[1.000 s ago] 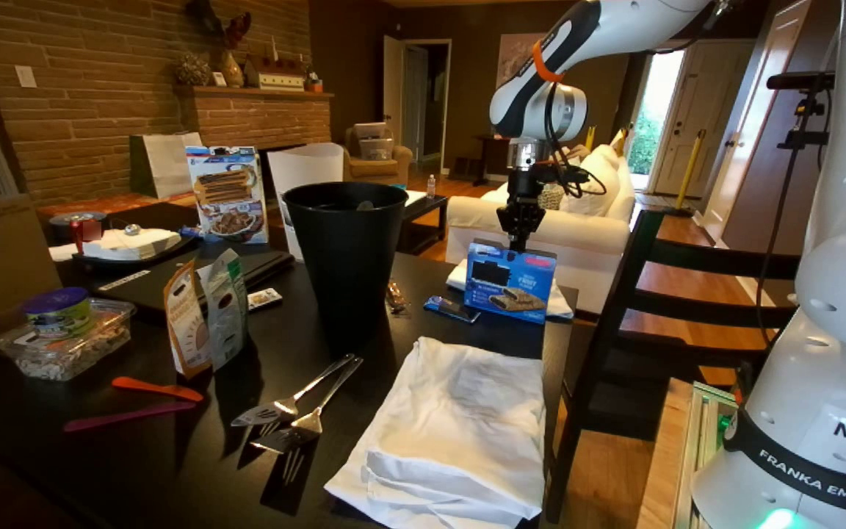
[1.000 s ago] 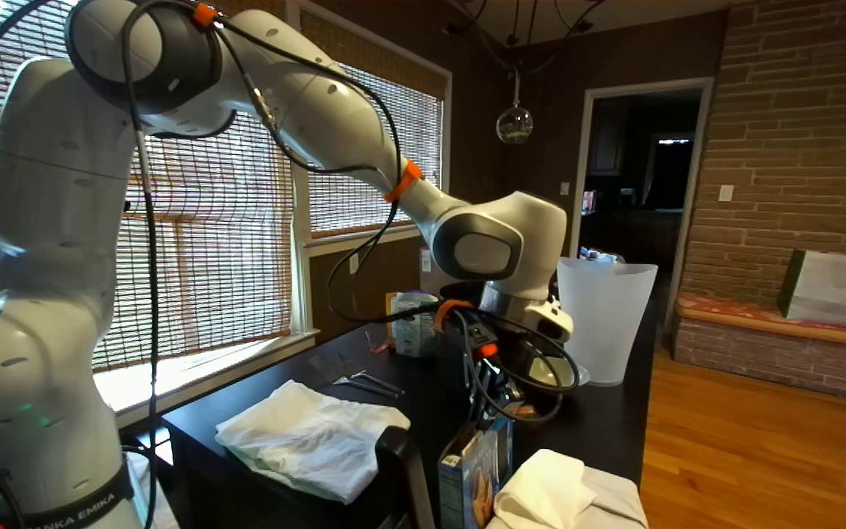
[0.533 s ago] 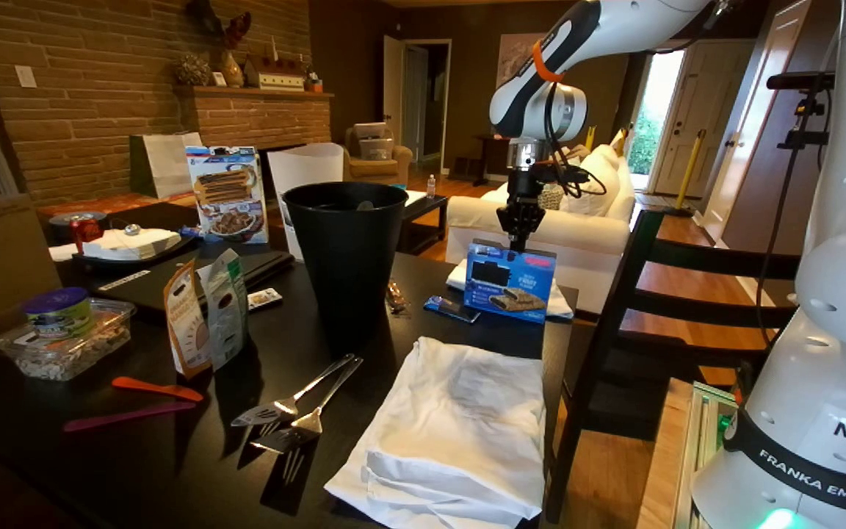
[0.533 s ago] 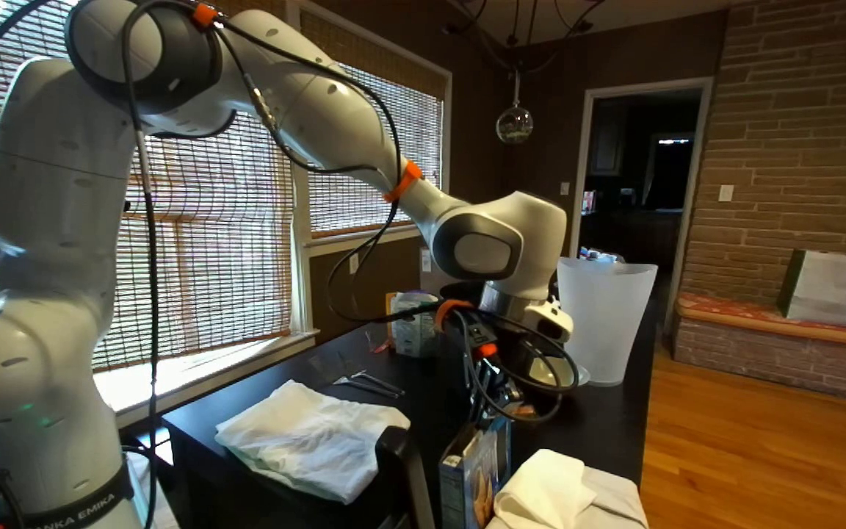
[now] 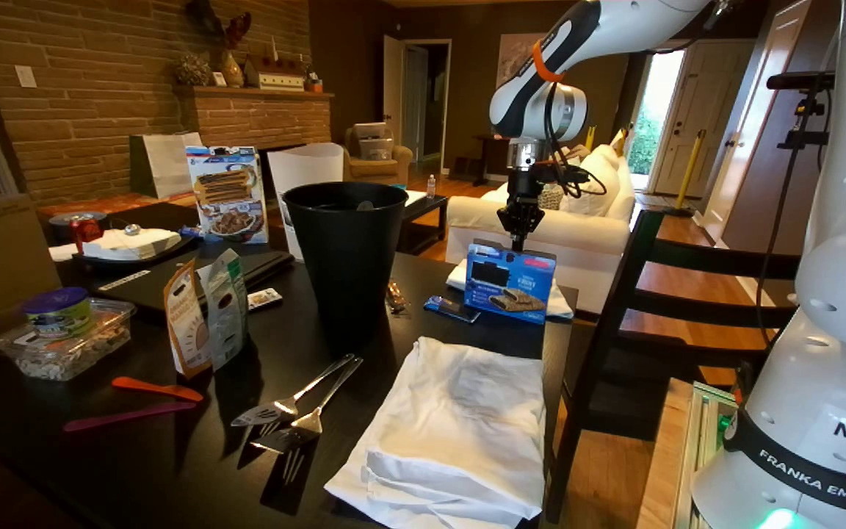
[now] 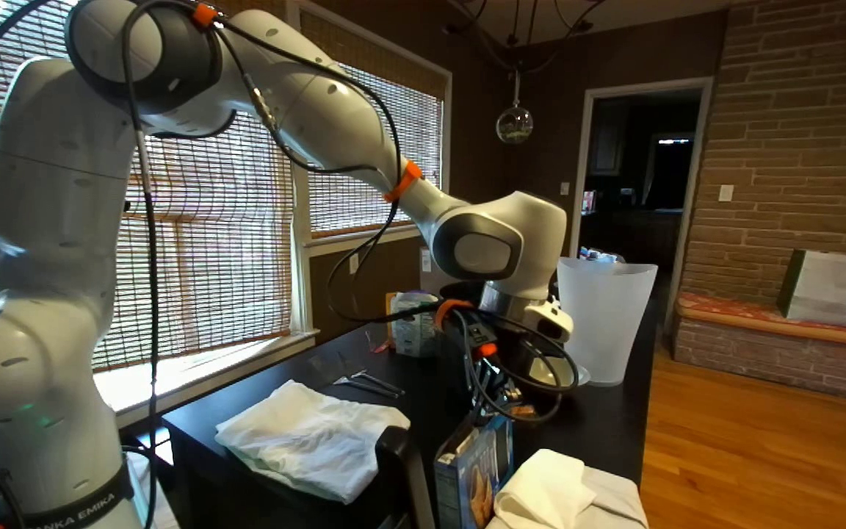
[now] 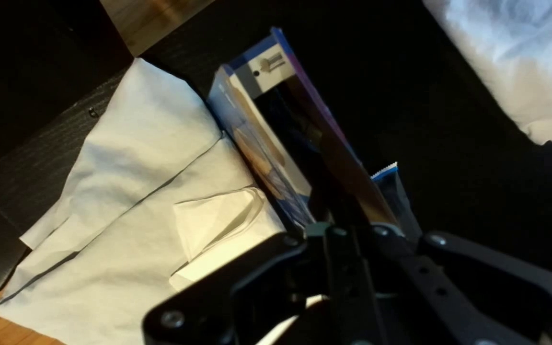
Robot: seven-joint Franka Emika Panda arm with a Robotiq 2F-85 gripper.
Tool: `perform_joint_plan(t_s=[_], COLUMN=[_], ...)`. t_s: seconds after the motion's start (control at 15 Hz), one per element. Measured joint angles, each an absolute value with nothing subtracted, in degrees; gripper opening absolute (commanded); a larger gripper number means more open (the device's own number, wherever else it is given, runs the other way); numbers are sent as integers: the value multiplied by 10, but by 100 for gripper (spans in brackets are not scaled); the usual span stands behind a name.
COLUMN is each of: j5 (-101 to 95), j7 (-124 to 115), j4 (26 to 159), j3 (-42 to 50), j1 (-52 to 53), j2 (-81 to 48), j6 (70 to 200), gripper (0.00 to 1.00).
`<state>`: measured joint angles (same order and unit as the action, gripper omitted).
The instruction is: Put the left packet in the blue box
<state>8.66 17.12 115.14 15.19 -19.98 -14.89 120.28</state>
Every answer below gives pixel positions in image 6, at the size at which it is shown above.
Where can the brown white standing pouch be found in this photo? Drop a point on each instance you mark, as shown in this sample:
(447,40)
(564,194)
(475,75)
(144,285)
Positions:
(399,328)

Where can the white translucent bin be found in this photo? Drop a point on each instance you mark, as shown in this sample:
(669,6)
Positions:
(609,313)

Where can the metal serving fork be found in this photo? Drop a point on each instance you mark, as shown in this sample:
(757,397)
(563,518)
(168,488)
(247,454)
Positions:
(379,379)

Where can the wide bamboo window blind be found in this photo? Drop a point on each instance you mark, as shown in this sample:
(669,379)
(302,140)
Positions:
(219,266)

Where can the white folded cloth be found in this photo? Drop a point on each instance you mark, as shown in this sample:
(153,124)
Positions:
(306,435)

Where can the white wall outlet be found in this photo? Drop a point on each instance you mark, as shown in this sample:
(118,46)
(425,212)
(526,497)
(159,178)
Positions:
(354,262)

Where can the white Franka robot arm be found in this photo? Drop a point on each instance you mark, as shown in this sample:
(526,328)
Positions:
(52,194)

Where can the blue cardboard box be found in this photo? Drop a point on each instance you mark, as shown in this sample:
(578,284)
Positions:
(472,475)

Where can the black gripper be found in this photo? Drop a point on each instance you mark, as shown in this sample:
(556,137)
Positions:
(501,349)

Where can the white wall light switch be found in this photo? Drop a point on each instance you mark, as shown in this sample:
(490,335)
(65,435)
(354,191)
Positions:
(726,191)

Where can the brick hearth ledge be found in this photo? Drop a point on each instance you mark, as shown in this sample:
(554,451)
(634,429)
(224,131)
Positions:
(776,343)

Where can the narrow bamboo window blind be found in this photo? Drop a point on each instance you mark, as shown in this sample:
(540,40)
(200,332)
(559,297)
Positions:
(426,127)

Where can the white paper napkin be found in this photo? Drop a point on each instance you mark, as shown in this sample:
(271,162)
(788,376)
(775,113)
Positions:
(559,488)

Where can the black wooden chair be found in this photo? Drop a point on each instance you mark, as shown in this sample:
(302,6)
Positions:
(410,488)

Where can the glass globe pendant lamp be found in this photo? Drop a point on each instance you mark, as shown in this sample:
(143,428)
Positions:
(516,124)

